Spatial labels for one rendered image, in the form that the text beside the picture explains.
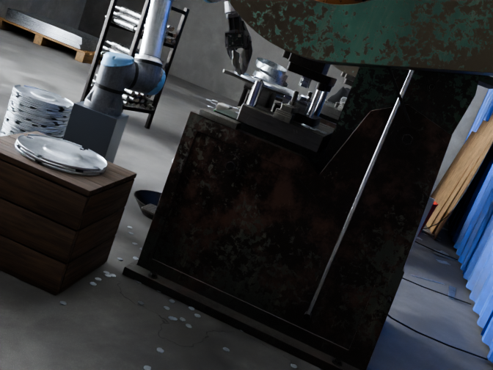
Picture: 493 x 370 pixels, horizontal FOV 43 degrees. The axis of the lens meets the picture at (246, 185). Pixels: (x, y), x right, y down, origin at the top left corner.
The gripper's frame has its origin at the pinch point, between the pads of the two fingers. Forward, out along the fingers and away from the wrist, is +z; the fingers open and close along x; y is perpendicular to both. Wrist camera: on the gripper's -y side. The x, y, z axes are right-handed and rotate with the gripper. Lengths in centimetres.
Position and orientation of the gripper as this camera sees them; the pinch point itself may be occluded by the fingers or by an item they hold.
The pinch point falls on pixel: (241, 72)
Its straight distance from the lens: 228.8
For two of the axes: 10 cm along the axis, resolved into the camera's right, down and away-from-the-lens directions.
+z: 0.7, 9.9, 1.3
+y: -2.1, 1.5, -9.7
